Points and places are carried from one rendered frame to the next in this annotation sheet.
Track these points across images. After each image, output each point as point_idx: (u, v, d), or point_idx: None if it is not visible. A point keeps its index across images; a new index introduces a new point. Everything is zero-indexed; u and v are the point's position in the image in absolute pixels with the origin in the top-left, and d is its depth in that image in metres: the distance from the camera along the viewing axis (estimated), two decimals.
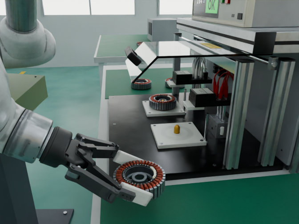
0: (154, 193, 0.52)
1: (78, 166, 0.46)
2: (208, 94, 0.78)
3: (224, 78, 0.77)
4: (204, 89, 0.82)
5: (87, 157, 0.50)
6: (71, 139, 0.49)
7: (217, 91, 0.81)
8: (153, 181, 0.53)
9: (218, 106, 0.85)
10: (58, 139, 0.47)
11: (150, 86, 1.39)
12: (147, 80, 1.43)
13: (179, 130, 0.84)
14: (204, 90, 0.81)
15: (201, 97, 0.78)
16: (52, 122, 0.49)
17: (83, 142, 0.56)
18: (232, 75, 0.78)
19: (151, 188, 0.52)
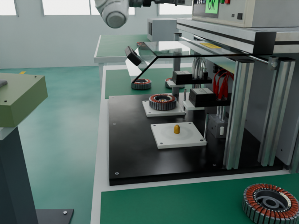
0: (293, 222, 0.51)
1: None
2: (208, 94, 0.78)
3: (224, 78, 0.77)
4: (204, 89, 0.82)
5: None
6: None
7: (217, 91, 0.81)
8: (291, 210, 0.52)
9: (218, 106, 0.85)
10: None
11: (150, 86, 1.39)
12: (147, 80, 1.43)
13: (179, 130, 0.84)
14: (204, 90, 0.81)
15: (201, 97, 0.78)
16: None
17: None
18: (232, 75, 0.78)
19: (291, 217, 0.51)
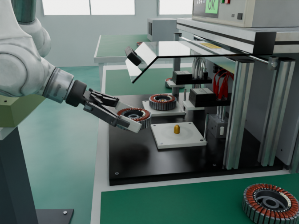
0: (293, 222, 0.51)
1: (91, 102, 0.71)
2: (208, 94, 0.78)
3: (224, 78, 0.77)
4: (204, 89, 0.82)
5: (97, 99, 0.74)
6: (86, 87, 0.74)
7: (217, 91, 0.81)
8: (291, 210, 0.52)
9: (218, 106, 0.85)
10: (78, 86, 0.72)
11: (147, 125, 0.78)
12: (145, 111, 0.82)
13: (179, 130, 0.84)
14: (204, 90, 0.81)
15: (201, 97, 0.78)
16: (73, 76, 0.74)
17: None
18: (232, 75, 0.78)
19: (291, 217, 0.51)
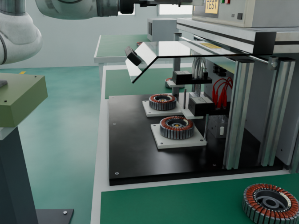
0: (293, 222, 0.51)
1: None
2: (207, 103, 0.79)
3: (224, 88, 0.78)
4: (203, 98, 0.83)
5: None
6: None
7: (216, 100, 0.82)
8: (291, 210, 0.52)
9: (217, 114, 0.86)
10: None
11: (192, 134, 0.81)
12: (187, 120, 0.85)
13: None
14: (204, 99, 0.82)
15: (200, 106, 0.79)
16: None
17: None
18: (230, 85, 0.79)
19: (291, 217, 0.51)
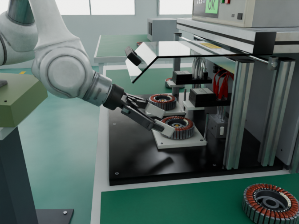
0: (293, 222, 0.51)
1: (129, 106, 0.73)
2: (208, 94, 0.78)
3: (224, 78, 0.77)
4: (204, 89, 0.82)
5: (134, 103, 0.76)
6: (123, 91, 0.76)
7: (217, 91, 0.81)
8: (291, 210, 0.52)
9: (218, 106, 0.85)
10: (117, 90, 0.74)
11: (192, 134, 0.81)
12: (187, 120, 0.85)
13: None
14: (204, 90, 0.81)
15: (201, 97, 0.78)
16: (111, 80, 0.76)
17: None
18: (232, 75, 0.78)
19: (291, 217, 0.51)
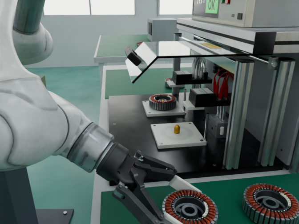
0: (293, 222, 0.51)
1: (125, 187, 0.47)
2: (208, 94, 0.78)
3: (224, 78, 0.77)
4: (204, 89, 0.82)
5: (138, 178, 0.50)
6: (126, 158, 0.51)
7: (217, 91, 0.81)
8: (291, 210, 0.52)
9: (218, 106, 0.85)
10: (113, 156, 0.50)
11: None
12: (208, 206, 0.53)
13: (179, 130, 0.84)
14: (204, 90, 0.81)
15: (201, 97, 0.78)
16: (112, 138, 0.52)
17: (141, 160, 0.57)
18: (232, 75, 0.78)
19: (291, 217, 0.51)
